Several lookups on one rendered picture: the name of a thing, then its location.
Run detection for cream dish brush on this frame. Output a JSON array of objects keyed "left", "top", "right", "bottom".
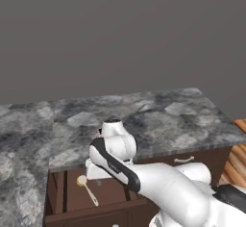
[{"left": 76, "top": 174, "right": 100, "bottom": 208}]

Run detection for open brown drawer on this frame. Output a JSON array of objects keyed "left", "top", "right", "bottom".
[{"left": 43, "top": 166, "right": 161, "bottom": 227}]

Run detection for silver drawer handle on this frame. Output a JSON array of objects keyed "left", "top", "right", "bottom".
[{"left": 173, "top": 155, "right": 195, "bottom": 164}]

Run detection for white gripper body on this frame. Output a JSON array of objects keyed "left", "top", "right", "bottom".
[{"left": 85, "top": 158, "right": 121, "bottom": 181}]

